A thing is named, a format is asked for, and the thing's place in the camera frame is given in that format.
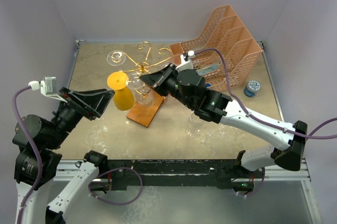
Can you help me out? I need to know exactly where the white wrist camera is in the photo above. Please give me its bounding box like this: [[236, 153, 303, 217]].
[[176, 50, 195, 72], [28, 76, 66, 102]]

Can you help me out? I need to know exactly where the clear wine glass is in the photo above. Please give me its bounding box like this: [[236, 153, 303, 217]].
[[126, 72, 154, 107], [185, 112, 204, 139], [106, 50, 126, 66]]

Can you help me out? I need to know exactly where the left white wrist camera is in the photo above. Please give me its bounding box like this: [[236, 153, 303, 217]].
[[28, 76, 66, 102]]

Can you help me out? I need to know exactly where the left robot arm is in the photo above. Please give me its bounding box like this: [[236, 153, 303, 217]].
[[12, 86, 115, 223]]

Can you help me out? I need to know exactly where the blue white round tin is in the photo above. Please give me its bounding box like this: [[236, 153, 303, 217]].
[[244, 80, 261, 97]]

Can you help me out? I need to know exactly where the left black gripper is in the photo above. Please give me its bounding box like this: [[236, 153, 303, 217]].
[[46, 86, 114, 148]]

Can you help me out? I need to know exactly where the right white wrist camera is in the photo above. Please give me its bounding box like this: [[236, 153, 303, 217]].
[[176, 50, 195, 72]]

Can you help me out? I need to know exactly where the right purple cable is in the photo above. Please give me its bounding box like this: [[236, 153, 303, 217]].
[[194, 48, 337, 139]]

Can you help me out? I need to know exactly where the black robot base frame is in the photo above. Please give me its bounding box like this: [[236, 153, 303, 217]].
[[86, 151, 266, 192]]

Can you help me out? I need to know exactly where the yellow plastic wine glass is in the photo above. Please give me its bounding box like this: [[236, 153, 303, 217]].
[[107, 72, 135, 111]]

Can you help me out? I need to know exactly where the orange plastic file organizer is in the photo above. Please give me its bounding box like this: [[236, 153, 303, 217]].
[[170, 5, 262, 91]]

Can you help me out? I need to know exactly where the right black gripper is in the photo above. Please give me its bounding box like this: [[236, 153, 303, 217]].
[[141, 63, 195, 109]]

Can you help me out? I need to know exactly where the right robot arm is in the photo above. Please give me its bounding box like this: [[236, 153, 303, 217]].
[[140, 64, 307, 177]]

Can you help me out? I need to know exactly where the gold wire wine glass rack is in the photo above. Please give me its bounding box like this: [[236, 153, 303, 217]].
[[106, 41, 173, 128]]

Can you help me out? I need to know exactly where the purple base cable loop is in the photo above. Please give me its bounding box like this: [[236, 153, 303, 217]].
[[88, 167, 144, 205]]

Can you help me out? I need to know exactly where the clear champagne flute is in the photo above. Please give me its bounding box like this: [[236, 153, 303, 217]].
[[160, 62, 172, 69]]

